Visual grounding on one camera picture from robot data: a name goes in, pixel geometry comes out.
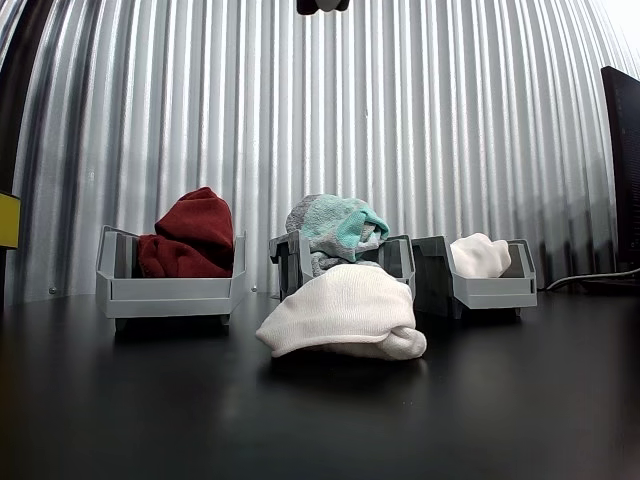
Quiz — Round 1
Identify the yellow block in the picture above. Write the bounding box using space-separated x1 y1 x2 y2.
0 189 21 249

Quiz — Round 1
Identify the black computer monitor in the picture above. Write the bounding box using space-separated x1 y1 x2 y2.
579 65 640 296

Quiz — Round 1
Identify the large white sock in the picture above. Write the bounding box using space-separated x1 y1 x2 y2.
255 263 428 361

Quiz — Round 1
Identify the dark-sided grey storage bin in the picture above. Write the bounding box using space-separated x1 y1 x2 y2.
268 230 416 301

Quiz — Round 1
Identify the small grey storage bin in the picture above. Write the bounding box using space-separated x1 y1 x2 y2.
410 234 539 321

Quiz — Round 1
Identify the small white sock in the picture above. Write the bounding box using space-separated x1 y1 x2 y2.
449 232 512 279

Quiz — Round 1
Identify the teal and grey sock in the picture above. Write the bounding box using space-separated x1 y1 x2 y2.
284 193 391 277

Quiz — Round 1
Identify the light grey cable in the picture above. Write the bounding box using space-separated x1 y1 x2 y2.
544 267 640 292

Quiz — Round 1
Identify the large grey storage bin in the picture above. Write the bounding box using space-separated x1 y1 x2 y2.
95 224 249 331

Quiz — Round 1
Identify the dark red sock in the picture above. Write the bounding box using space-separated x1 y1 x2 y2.
137 186 235 279

